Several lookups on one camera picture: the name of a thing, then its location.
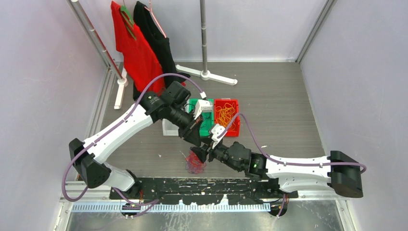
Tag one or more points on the red t-shirt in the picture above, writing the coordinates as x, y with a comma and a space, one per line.
140, 61

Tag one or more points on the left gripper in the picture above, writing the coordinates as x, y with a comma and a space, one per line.
193, 136

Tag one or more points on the red plastic bin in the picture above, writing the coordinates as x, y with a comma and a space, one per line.
225, 110

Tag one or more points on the aluminium rail frame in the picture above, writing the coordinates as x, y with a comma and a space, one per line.
102, 205

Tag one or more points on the pink clothes hanger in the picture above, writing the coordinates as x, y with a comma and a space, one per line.
150, 10

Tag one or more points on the white plastic bin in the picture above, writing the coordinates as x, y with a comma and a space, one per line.
169, 129

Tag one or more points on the green clothes hanger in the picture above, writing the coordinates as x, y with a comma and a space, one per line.
128, 21

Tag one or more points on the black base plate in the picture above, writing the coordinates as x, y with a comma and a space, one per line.
200, 191

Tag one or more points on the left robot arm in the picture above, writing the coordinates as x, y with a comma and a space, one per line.
89, 157

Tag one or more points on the black t-shirt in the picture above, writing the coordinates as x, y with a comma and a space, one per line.
159, 44

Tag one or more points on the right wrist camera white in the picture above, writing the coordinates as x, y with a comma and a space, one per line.
217, 132

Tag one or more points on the garment rack centre pole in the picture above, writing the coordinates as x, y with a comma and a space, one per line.
205, 74

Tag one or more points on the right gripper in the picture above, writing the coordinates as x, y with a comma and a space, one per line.
202, 152

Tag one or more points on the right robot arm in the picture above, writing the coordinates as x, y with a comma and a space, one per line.
337, 172

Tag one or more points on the green plastic bin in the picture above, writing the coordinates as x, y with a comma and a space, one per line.
208, 118

